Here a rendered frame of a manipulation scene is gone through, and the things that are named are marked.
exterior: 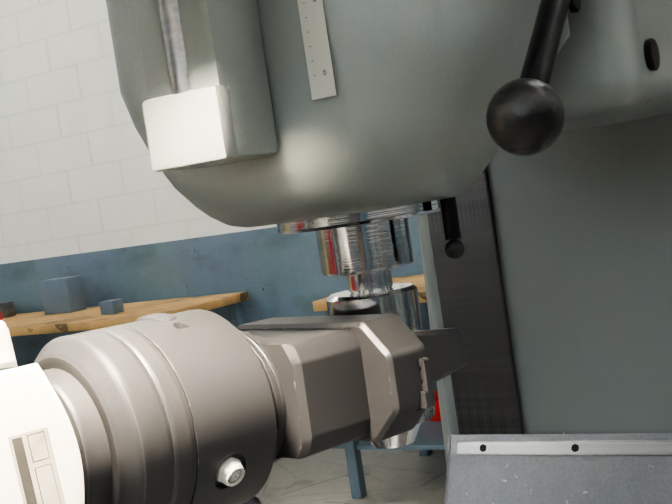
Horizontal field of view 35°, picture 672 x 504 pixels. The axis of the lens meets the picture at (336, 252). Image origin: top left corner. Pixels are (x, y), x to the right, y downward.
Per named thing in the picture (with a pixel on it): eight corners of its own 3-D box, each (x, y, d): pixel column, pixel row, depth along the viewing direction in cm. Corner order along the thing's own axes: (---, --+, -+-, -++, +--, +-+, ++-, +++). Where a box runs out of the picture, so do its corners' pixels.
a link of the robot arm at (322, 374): (420, 272, 48) (209, 318, 40) (448, 482, 49) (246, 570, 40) (243, 284, 57) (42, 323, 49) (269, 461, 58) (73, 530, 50)
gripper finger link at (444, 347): (457, 377, 56) (375, 404, 51) (448, 316, 55) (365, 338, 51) (481, 377, 54) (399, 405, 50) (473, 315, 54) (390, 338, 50)
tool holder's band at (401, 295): (312, 320, 54) (309, 300, 54) (352, 305, 58) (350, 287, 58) (397, 312, 52) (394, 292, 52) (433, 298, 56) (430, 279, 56)
